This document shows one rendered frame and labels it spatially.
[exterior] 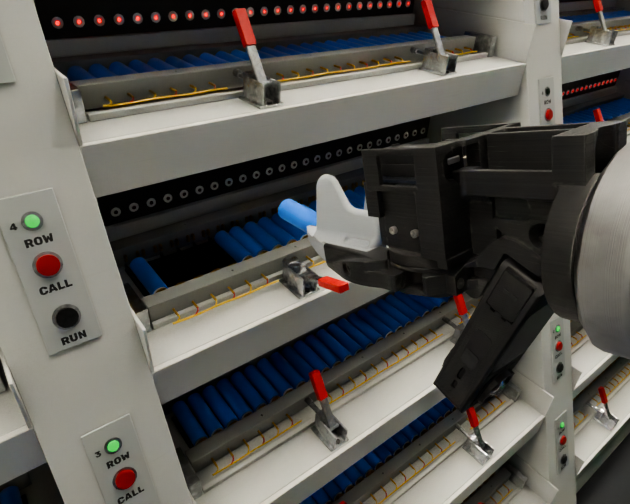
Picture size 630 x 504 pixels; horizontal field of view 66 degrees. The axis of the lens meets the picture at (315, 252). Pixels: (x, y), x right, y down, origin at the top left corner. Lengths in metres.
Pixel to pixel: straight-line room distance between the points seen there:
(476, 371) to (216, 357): 0.27
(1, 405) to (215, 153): 0.27
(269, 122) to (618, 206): 0.35
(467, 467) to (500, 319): 0.62
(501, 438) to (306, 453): 0.41
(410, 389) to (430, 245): 0.46
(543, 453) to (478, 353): 0.77
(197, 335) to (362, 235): 0.23
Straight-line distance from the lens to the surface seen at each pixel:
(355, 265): 0.28
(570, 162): 0.22
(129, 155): 0.43
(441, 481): 0.84
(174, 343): 0.48
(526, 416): 0.97
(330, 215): 0.32
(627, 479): 1.38
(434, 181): 0.24
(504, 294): 0.26
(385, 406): 0.67
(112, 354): 0.44
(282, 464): 0.61
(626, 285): 0.20
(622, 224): 0.20
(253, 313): 0.50
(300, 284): 0.51
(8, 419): 0.47
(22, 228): 0.41
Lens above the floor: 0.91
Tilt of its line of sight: 16 degrees down
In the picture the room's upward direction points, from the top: 11 degrees counter-clockwise
